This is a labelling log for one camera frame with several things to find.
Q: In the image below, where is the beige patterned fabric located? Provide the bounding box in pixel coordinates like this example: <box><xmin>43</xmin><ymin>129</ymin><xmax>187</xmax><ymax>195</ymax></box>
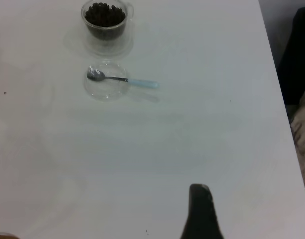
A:
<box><xmin>290</xmin><ymin>86</ymin><xmax>305</xmax><ymax>191</ymax></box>

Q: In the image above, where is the heap of coffee beans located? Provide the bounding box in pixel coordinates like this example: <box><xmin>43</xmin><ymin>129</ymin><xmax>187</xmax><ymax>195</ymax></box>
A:
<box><xmin>84</xmin><ymin>2</ymin><xmax>126</xmax><ymax>40</ymax></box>

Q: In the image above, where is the metal spoon light blue handle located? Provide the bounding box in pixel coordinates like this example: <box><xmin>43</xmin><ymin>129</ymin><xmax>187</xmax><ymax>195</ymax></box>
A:
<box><xmin>87</xmin><ymin>69</ymin><xmax>159</xmax><ymax>88</ymax></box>

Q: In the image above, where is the shallow clear glass dish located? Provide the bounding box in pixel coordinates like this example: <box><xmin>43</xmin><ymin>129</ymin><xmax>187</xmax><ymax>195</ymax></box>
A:
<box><xmin>83</xmin><ymin>62</ymin><xmax>129</xmax><ymax>102</ymax></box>

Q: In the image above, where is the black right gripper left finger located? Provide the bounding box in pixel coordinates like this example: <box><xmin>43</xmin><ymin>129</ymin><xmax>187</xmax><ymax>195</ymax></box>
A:
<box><xmin>181</xmin><ymin>183</ymin><xmax>204</xmax><ymax>239</ymax></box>

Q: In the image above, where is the double-walled clear glass cup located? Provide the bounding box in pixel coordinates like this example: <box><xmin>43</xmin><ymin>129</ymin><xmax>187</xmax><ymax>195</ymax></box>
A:
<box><xmin>80</xmin><ymin>0</ymin><xmax>135</xmax><ymax>57</ymax></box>

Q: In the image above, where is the black garment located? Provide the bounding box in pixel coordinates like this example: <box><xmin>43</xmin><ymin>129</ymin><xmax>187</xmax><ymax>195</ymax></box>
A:
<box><xmin>278</xmin><ymin>6</ymin><xmax>305</xmax><ymax>105</ymax></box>

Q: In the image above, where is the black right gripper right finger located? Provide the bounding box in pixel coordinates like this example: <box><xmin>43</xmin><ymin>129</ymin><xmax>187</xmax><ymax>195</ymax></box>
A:
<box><xmin>200</xmin><ymin>184</ymin><xmax>224</xmax><ymax>239</ymax></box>

